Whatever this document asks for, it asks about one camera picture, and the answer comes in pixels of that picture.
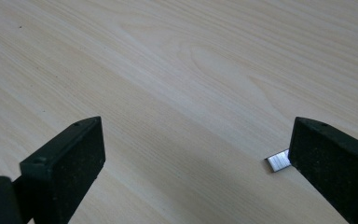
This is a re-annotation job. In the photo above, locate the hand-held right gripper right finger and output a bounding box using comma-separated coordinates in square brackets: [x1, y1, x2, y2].
[288, 116, 358, 224]

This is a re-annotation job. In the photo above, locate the silver staple strip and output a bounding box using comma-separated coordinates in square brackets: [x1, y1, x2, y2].
[264, 148, 293, 174]

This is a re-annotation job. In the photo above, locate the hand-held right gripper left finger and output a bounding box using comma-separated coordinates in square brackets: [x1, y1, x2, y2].
[19, 116, 106, 224]

